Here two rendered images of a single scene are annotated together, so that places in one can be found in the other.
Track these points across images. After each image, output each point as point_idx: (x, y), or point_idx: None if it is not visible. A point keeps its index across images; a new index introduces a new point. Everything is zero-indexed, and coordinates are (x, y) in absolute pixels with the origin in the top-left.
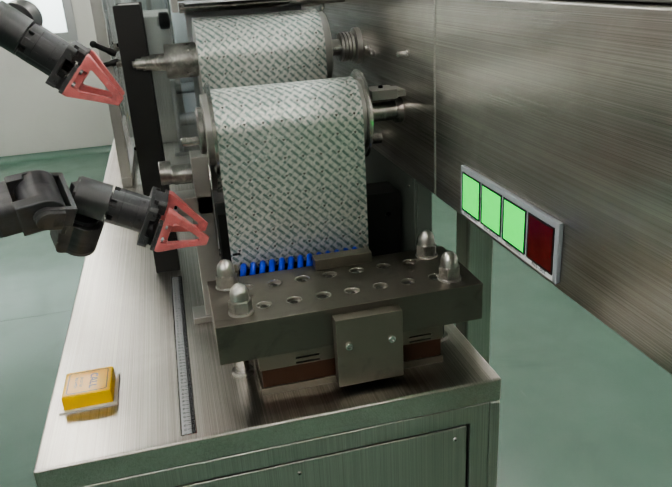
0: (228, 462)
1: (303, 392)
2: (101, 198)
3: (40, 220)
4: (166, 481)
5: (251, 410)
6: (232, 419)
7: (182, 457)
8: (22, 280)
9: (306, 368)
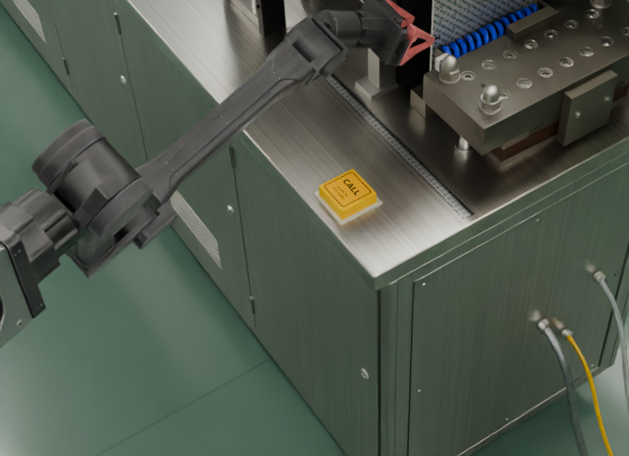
0: (495, 228)
1: (532, 156)
2: (355, 31)
3: (330, 72)
4: (453, 256)
5: (502, 183)
6: (493, 195)
7: (467, 235)
8: None
9: (533, 137)
